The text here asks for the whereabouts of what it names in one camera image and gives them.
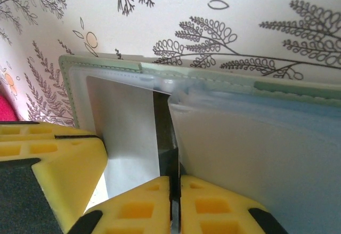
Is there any grey card with black stripe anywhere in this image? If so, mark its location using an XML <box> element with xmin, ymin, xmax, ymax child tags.
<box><xmin>86</xmin><ymin>75</ymin><xmax>182</xmax><ymax>234</ymax></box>

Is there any floral patterned table cover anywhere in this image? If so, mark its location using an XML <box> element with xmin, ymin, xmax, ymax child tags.
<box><xmin>0</xmin><ymin>0</ymin><xmax>341</xmax><ymax>128</ymax></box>

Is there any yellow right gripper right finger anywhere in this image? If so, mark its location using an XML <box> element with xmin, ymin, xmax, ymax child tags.
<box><xmin>180</xmin><ymin>174</ymin><xmax>291</xmax><ymax>234</ymax></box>

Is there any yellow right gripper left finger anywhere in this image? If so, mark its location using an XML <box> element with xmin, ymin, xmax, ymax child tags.
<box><xmin>60</xmin><ymin>175</ymin><xmax>172</xmax><ymax>234</ymax></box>

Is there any pink striped plush toy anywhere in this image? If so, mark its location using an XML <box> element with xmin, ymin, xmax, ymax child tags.
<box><xmin>0</xmin><ymin>94</ymin><xmax>20</xmax><ymax>123</ymax></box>

